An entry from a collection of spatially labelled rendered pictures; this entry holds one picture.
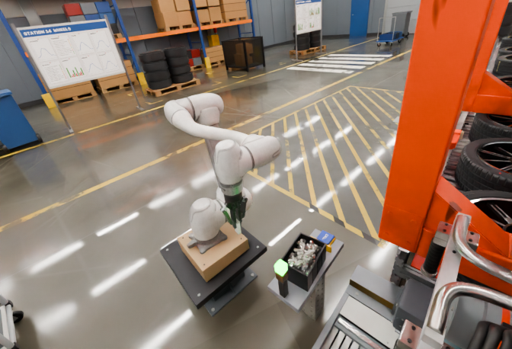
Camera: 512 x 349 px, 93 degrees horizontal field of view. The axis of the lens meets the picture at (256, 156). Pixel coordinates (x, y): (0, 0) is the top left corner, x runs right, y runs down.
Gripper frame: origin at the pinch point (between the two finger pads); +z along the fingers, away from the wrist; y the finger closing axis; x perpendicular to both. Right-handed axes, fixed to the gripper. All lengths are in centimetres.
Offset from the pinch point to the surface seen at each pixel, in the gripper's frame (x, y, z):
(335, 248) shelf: 25, -42, 26
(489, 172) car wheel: 58, -152, 13
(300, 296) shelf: 29.0, -10.5, 27.1
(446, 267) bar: 66, -15, -28
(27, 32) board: -542, 55, -83
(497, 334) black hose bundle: 76, -2, -34
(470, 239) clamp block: 68, -31, -26
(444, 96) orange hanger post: 46, -54, -55
